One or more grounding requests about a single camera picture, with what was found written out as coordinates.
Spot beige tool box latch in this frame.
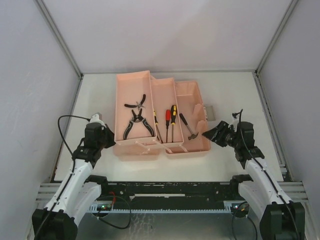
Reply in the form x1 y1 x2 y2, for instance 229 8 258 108
204 105 216 122

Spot black claw hammer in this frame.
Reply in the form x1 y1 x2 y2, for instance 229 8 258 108
179 113 199 140

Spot yellow black screwdriver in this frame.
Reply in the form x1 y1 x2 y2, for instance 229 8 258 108
153 110 163 143
170 104 177 143

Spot black needle nose pliers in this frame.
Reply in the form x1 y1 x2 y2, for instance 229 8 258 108
122 108 156 140

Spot red black screwdriver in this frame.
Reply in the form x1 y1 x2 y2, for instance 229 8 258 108
165 109 171 143

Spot black handled pliers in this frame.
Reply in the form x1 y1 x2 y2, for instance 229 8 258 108
124 94 146 110

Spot pink translucent tool box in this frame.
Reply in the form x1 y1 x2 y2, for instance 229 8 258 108
113 80 211 161

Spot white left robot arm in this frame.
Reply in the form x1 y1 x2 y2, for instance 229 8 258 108
32 120 115 240

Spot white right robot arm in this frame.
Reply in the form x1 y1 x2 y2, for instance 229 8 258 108
202 121 305 240

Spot pink upper cantilever tray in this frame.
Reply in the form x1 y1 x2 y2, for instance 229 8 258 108
114 70 157 146

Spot pink cantilever tray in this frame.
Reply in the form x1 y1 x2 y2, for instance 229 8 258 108
150 76 184 152
114 70 157 146

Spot pink middle cantilever tray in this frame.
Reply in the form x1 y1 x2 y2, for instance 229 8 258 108
150 76 184 152

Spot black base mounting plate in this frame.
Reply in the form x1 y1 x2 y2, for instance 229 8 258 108
98 181 244 213

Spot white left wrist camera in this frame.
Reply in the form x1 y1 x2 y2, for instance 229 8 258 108
89 112 105 126

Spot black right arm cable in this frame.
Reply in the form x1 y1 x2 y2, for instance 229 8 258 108
231 108 301 240

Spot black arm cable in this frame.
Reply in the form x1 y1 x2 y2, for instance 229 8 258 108
33 114 92 240
231 108 301 240

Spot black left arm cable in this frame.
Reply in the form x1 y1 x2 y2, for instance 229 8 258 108
33 114 92 240

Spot grey slotted cable duct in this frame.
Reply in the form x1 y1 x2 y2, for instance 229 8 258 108
87 201 240 214

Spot aluminium frame rail front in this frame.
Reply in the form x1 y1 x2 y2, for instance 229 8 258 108
35 182 308 203

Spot left aluminium corner post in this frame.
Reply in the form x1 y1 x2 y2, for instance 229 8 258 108
34 0 83 79

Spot aluminium corner post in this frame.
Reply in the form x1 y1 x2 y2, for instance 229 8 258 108
34 0 83 79
254 0 300 76

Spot right aluminium corner post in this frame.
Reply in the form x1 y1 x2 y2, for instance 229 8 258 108
254 0 300 76

